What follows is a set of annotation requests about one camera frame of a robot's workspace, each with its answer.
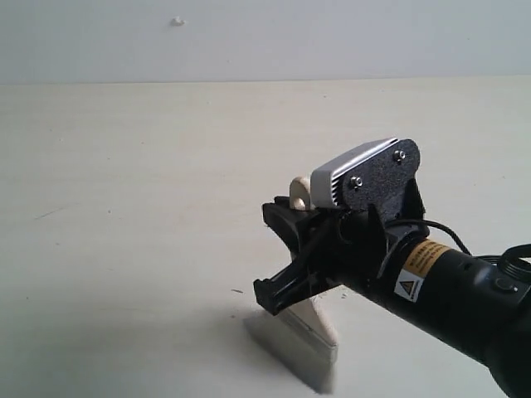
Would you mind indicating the white wide paint brush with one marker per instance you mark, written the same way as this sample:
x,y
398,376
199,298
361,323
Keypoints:
x,y
301,337

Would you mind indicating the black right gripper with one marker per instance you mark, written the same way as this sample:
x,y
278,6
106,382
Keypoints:
x,y
328,249

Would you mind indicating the small white wall bump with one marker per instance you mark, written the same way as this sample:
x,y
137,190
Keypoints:
x,y
177,22

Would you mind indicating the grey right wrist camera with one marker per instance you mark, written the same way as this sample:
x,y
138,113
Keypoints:
x,y
381,174

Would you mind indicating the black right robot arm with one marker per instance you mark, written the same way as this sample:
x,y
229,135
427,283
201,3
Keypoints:
x,y
477,307

